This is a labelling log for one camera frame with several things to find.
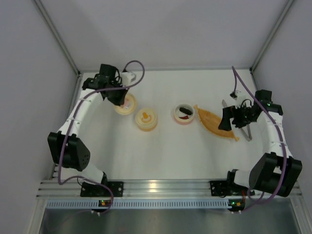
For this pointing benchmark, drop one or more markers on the cream lid pink knob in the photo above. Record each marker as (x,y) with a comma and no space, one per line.
(129,106)

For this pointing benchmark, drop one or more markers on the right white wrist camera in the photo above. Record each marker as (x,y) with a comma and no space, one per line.
(238,96)

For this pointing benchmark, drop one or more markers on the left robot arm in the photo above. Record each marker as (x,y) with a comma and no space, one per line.
(66,146)

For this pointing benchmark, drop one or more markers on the boat-shaped woven basket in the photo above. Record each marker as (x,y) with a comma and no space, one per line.
(211,121)

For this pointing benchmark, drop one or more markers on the slotted cable duct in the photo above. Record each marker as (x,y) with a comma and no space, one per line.
(144,204)

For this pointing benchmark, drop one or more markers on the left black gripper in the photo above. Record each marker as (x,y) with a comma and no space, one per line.
(116,95)

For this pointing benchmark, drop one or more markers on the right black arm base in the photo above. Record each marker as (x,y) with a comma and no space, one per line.
(224,188)

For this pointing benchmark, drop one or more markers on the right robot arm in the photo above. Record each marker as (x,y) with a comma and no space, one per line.
(277,171)

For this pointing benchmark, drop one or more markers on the aluminium frame post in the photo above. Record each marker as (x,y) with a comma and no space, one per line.
(56,35)
(285,10)

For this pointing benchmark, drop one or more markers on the left aluminium frame post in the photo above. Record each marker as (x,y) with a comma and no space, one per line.
(56,35)

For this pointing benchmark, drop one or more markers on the right aluminium frame post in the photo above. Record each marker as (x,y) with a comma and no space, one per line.
(285,10)

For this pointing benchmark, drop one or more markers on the yellow lunch bowl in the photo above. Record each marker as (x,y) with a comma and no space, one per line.
(146,128)

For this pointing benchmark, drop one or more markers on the pink lunch bowl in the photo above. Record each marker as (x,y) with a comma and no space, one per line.
(177,114)

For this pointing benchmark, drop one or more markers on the aluminium mounting rail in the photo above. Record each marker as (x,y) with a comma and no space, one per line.
(177,188)

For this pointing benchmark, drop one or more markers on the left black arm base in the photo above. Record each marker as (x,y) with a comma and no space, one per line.
(91,190)

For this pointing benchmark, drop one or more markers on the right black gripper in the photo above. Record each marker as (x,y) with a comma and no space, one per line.
(234,117)

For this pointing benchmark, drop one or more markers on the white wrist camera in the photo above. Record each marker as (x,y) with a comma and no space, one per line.
(238,96)
(128,78)

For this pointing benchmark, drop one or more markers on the cream lid orange knob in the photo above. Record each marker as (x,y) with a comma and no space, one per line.
(146,116)

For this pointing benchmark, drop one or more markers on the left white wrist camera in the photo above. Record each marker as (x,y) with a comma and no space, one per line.
(128,78)

